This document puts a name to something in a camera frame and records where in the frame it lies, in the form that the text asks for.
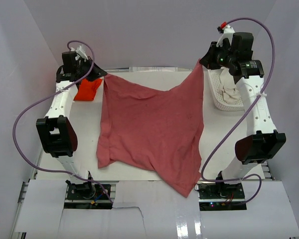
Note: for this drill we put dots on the white t-shirt in basket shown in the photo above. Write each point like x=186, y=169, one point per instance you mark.
x=227, y=88

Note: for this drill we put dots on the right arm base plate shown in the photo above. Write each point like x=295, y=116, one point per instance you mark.
x=220, y=197

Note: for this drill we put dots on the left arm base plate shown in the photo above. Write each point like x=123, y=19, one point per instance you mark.
x=88, y=196

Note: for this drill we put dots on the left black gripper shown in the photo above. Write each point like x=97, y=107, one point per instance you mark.
x=97, y=72

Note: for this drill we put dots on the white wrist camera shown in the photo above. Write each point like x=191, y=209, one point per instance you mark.
x=81, y=53
x=226, y=32

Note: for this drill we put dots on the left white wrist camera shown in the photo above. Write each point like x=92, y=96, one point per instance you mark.
x=81, y=53

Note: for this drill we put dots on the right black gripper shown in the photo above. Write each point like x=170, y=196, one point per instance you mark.
x=208, y=61

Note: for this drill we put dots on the papers at table back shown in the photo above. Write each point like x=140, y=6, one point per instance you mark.
x=153, y=69

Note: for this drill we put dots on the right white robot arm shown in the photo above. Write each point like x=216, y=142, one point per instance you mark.
x=262, y=140

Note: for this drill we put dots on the white perforated plastic basket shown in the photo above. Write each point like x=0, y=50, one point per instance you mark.
x=214, y=83

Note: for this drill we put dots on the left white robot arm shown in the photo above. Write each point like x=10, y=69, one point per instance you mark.
x=76, y=80

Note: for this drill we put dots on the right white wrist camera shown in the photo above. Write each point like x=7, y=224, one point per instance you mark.
x=226, y=32

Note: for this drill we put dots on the pink t-shirt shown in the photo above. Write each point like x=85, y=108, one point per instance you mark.
x=154, y=130

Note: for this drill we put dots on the folded orange t-shirt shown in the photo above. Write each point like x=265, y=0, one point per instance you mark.
x=87, y=90

